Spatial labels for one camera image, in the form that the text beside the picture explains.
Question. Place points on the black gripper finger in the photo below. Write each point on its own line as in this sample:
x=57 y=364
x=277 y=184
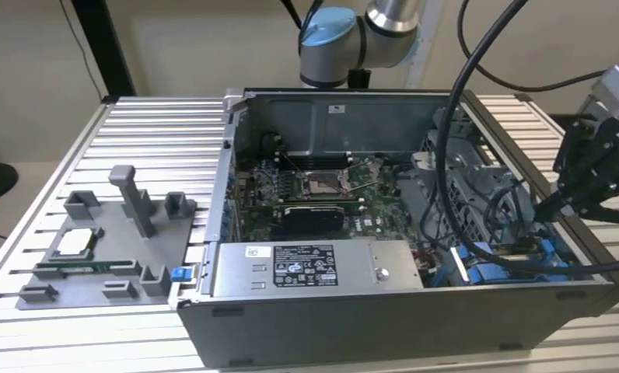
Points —
x=590 y=202
x=574 y=163

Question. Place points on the hard disk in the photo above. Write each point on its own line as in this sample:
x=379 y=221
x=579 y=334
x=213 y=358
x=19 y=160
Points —
x=488 y=274
x=547 y=248

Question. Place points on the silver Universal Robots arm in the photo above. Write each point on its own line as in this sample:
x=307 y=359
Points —
x=331 y=50

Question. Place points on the perforated metal drive cage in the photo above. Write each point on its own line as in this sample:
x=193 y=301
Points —
x=466 y=163

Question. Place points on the green Dell motherboard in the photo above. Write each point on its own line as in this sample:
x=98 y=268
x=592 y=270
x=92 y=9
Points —
x=383 y=210

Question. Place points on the CPU socket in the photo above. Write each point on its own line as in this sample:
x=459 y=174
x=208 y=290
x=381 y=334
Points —
x=323 y=183

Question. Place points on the black graphics card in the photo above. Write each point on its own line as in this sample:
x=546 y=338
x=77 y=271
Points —
x=312 y=219

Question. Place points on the silver power supply unit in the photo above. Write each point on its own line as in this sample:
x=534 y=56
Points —
x=331 y=268

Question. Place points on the dark grey PC case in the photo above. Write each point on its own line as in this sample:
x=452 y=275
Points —
x=367 y=330

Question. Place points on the thin metal locking lever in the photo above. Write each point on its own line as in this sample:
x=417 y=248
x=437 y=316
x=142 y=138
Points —
x=292 y=163

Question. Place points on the blue plastic case latch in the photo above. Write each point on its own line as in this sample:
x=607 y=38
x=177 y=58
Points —
x=181 y=274

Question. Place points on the grey parts rack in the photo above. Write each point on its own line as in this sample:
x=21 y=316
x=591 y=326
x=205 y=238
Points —
x=113 y=248

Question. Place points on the green RAM stick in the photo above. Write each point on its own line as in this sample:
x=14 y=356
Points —
x=86 y=266

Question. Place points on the silver CPU chip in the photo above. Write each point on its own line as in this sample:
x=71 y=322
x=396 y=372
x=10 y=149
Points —
x=75 y=242

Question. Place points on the black metal post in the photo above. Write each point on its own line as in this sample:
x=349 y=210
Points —
x=102 y=46

